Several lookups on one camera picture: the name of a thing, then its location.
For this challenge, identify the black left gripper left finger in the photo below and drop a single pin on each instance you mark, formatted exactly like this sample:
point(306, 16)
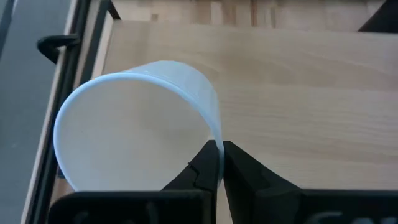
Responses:
point(199, 171)

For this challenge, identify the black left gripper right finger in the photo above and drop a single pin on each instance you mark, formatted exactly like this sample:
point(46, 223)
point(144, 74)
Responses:
point(248, 186)

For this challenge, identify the white mug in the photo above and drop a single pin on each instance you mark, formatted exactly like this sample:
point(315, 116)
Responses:
point(130, 130)

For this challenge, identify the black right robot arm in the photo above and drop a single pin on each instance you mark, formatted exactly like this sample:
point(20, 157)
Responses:
point(384, 20)

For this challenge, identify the wooden tray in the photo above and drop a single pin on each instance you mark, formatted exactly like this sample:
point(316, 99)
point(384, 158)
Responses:
point(295, 102)

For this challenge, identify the black table frame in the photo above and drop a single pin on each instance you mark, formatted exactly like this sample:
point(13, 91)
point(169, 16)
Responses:
point(59, 102)

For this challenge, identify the black shelf end bracket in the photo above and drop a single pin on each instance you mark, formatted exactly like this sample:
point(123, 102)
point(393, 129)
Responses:
point(96, 40)

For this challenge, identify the black frame clamp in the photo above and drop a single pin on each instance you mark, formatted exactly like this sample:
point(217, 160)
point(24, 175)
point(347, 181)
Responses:
point(54, 45)

